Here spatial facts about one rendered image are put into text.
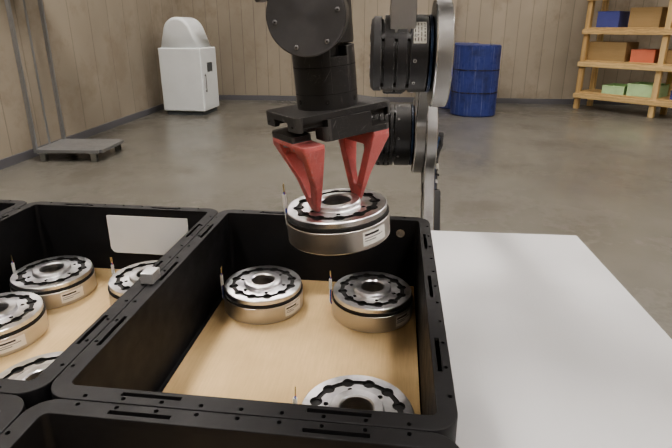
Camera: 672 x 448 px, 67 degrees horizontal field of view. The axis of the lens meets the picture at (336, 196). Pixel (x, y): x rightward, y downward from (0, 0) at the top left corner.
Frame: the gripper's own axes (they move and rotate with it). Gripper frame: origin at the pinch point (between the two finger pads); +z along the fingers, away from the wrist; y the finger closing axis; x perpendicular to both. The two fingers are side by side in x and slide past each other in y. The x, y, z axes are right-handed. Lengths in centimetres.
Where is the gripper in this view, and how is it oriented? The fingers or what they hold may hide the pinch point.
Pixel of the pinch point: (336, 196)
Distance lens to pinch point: 50.6
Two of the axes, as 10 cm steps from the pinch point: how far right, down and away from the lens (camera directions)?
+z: 0.8, 9.3, 3.4
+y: 8.4, -2.5, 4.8
